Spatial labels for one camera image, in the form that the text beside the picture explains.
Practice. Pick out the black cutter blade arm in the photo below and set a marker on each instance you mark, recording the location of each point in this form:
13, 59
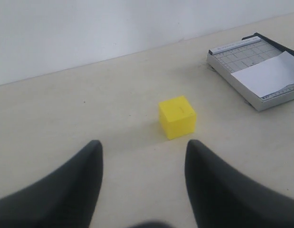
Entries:
271, 42

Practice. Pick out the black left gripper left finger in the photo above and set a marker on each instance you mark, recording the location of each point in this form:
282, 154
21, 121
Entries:
66, 198

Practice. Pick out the white paper sheet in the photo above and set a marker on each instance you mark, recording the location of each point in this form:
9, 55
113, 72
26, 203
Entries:
268, 76

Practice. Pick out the yellow foam cube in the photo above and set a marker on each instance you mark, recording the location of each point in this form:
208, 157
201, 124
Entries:
177, 117

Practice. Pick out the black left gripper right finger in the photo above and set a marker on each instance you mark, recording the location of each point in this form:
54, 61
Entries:
223, 197

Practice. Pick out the grey paper cutter base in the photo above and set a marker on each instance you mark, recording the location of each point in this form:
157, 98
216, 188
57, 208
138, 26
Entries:
230, 58

